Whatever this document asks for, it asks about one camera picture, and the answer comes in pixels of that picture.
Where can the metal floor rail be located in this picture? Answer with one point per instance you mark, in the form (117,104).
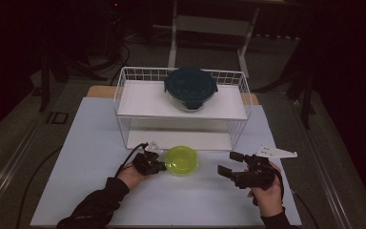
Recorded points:
(12,168)
(324,171)

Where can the white metal stand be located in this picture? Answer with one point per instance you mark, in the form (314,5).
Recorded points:
(213,25)

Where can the green lidded plastic container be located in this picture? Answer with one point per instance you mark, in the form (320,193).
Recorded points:
(181,160)

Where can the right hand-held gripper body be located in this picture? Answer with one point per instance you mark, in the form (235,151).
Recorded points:
(257,175)

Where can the blue lidded glass container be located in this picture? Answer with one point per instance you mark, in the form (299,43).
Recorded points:
(190,86)

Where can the black floor frame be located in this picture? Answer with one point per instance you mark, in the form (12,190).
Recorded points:
(57,118)

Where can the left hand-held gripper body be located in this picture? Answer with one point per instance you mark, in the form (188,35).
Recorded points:
(144,163)

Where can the person's right hand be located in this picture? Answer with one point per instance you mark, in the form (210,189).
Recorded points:
(268,198)

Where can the person's left hand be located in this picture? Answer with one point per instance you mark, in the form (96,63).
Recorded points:
(132,176)

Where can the black stand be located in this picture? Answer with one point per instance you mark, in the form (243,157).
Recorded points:
(306,92)
(46,82)

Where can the wooden table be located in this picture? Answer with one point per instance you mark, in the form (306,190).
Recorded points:
(101,92)

